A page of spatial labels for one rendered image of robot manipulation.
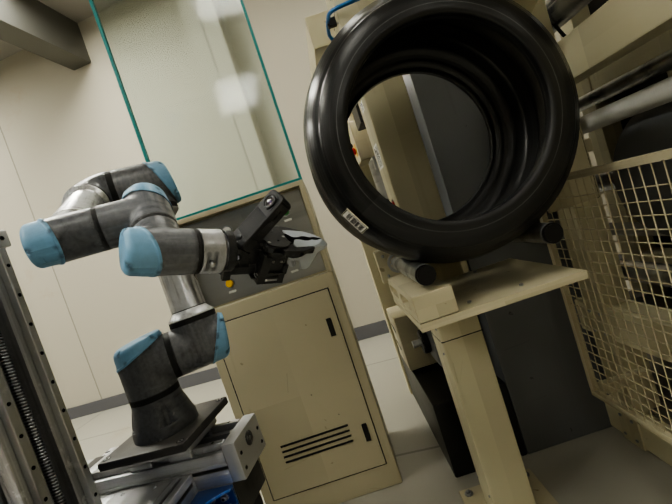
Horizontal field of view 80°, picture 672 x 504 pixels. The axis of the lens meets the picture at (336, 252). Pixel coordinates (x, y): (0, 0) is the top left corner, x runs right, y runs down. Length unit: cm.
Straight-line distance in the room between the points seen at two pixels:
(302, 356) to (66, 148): 376
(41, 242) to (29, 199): 443
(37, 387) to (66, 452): 14
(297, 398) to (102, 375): 353
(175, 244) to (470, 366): 97
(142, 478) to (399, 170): 103
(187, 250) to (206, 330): 43
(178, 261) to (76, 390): 466
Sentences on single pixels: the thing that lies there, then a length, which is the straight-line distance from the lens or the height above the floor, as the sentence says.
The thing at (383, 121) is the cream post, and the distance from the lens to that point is 125.
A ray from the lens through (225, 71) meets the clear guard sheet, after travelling 174.
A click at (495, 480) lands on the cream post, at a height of 15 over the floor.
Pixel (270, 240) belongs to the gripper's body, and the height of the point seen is 107.
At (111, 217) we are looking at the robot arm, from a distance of 74.
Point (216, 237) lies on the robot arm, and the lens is 68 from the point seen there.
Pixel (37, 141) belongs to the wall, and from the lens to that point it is 511.
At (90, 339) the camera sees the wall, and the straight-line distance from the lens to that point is 496.
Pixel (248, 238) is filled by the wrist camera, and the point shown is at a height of 108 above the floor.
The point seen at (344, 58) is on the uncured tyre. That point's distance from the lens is 90.
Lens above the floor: 105
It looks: 3 degrees down
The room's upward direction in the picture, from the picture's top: 18 degrees counter-clockwise
